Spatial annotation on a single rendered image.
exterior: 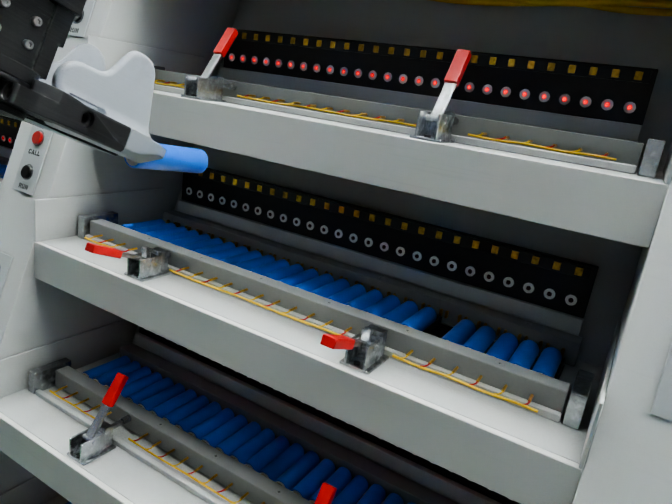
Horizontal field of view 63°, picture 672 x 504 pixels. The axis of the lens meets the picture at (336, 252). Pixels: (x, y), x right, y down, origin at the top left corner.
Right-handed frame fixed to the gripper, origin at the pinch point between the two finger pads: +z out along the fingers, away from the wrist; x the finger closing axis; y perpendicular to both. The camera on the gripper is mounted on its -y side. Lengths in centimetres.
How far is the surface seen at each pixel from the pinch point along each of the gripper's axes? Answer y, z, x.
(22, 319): -20.8, 17.7, 29.5
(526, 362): -4.9, 25.2, -24.4
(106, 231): -7.7, 20.5, 24.4
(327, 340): -7.8, 10.8, -12.8
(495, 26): 30.4, 35.3, -8.2
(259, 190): 3.5, 31.4, 13.3
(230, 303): -9.5, 19.6, 2.9
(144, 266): -9.1, 16.9, 12.9
